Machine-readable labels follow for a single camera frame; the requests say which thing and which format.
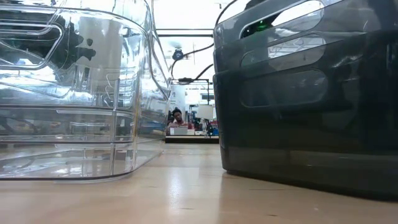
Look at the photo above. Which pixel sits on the clear plastic storage bin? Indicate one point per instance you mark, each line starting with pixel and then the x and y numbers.
pixel 93 161
pixel 124 126
pixel 133 40

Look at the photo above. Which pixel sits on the white sign board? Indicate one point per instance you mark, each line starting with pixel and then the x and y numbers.
pixel 205 112

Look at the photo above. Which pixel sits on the white laptop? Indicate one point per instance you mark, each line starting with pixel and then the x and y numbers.
pixel 178 130

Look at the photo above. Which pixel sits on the blue round ceiling device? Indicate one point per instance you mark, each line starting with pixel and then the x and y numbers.
pixel 178 54

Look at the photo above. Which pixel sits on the black vertical frame pole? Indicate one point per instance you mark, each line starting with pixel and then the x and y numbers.
pixel 191 140

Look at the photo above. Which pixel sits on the person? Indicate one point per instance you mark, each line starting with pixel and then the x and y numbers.
pixel 178 116

